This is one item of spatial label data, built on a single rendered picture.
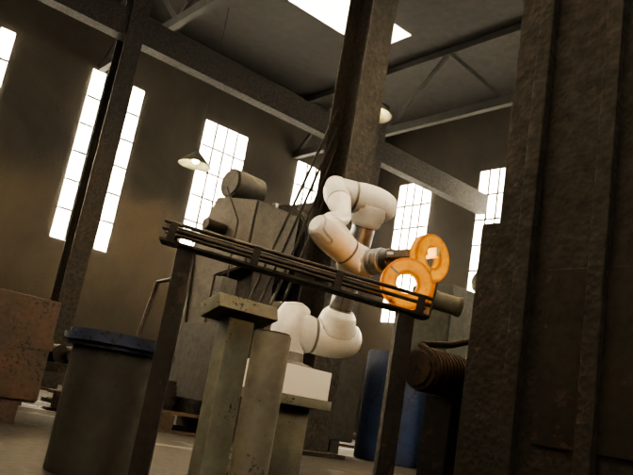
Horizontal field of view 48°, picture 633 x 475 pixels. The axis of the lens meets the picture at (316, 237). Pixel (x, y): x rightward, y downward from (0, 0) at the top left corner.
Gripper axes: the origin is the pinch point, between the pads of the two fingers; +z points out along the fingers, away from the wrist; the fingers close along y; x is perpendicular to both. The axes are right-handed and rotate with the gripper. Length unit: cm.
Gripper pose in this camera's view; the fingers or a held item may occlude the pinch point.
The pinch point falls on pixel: (430, 253)
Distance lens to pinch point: 230.6
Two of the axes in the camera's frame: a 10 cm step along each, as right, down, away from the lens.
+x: 1.3, -9.5, 2.7
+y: -7.6, -2.7, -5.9
